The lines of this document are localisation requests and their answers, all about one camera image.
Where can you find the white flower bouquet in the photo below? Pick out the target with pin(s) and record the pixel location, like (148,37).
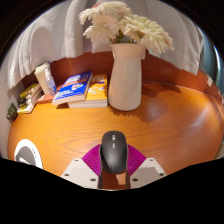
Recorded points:
(130,23)

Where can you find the cream lidded tumbler cup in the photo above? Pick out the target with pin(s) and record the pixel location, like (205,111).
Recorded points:
(41,78)

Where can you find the round white grey mouse pad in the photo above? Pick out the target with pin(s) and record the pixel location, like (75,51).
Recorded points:
(28,151)

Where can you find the black computer mouse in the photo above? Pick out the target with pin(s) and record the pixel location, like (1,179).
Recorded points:
(114,150)

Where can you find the white and yellow book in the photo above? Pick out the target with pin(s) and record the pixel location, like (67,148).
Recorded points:
(28,107)

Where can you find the white pleated curtain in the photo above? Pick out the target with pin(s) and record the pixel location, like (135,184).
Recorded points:
(60,30)

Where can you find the white wall socket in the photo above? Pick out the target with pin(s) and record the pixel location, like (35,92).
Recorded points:
(210,82)

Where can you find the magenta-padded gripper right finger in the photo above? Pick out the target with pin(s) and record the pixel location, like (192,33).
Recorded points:
(148,171)

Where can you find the red flat book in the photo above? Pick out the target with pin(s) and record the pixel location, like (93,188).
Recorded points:
(46,98)

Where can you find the cream ceramic vase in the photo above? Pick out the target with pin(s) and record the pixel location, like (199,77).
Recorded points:
(126,80)

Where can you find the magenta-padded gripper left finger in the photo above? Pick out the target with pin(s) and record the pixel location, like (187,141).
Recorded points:
(80,171)

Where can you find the yellow orange cover book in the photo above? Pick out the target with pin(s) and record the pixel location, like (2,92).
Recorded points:
(98,90)

